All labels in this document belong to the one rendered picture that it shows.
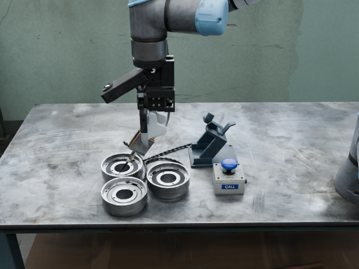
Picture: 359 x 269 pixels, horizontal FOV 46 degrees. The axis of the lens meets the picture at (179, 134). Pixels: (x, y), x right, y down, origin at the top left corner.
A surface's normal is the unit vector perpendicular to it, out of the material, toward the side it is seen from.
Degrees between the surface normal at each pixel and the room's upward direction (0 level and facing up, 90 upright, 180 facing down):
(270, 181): 0
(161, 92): 90
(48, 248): 0
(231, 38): 90
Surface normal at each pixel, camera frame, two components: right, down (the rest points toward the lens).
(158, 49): 0.54, 0.43
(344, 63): 0.01, 0.51
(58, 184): 0.00, -0.86
